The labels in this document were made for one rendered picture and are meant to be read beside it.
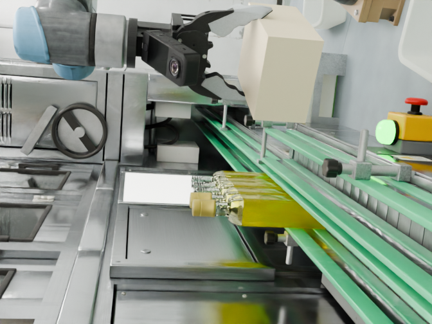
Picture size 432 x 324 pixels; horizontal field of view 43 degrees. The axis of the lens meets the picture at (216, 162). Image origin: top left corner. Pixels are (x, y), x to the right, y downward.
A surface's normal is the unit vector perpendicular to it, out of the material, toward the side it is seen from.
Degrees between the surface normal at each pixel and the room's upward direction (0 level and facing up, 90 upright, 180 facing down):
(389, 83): 0
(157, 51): 29
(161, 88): 90
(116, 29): 89
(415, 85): 0
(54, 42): 90
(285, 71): 90
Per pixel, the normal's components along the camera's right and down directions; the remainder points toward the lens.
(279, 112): 0.11, 0.52
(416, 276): 0.08, -0.98
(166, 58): -0.81, 0.17
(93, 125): 0.15, 0.19
